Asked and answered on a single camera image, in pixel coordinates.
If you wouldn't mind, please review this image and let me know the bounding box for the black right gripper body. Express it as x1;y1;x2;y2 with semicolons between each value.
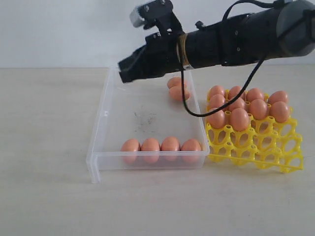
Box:
144;4;282;78

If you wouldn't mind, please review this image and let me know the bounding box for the clear plastic container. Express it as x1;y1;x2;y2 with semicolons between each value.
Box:
86;69;210;183

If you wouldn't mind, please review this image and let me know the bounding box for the yellow plastic egg tray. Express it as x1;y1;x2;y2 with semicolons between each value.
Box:
205;91;303;173

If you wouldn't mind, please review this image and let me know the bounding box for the black camera cable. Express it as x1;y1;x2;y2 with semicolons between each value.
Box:
181;0;315;118

